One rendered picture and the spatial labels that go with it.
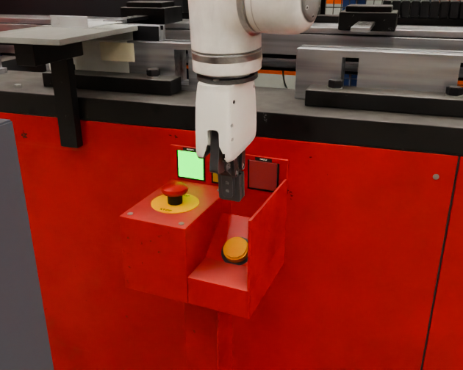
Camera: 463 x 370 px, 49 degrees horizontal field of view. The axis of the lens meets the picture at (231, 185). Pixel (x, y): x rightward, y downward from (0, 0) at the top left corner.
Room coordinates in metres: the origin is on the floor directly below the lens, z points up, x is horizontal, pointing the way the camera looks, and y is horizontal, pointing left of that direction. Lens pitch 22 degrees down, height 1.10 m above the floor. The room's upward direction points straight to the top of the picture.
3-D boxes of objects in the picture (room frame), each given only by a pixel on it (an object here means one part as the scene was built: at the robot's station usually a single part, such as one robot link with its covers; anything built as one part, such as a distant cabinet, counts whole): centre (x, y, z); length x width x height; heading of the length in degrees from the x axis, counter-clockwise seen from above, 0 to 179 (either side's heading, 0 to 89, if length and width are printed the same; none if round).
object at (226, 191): (0.63, 0.01, 0.84); 0.03 x 0.03 x 0.07; 67
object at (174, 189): (0.70, 0.08, 0.79); 0.04 x 0.04 x 0.04
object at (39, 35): (1.00, 0.32, 1.00); 0.26 x 0.18 x 0.01; 162
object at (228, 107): (0.64, 0.00, 0.94); 0.10 x 0.07 x 0.11; 157
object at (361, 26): (1.12, -0.28, 1.01); 0.26 x 0.12 x 0.05; 162
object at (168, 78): (1.07, 0.25, 0.89); 0.30 x 0.05 x 0.03; 72
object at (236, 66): (0.63, 0.00, 1.00); 0.09 x 0.08 x 0.03; 157
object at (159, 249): (0.69, 0.04, 0.75); 0.20 x 0.16 x 0.18; 67
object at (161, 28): (1.13, 0.24, 0.99); 0.20 x 0.03 x 0.03; 72
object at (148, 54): (1.12, 0.22, 0.92); 0.39 x 0.06 x 0.10; 72
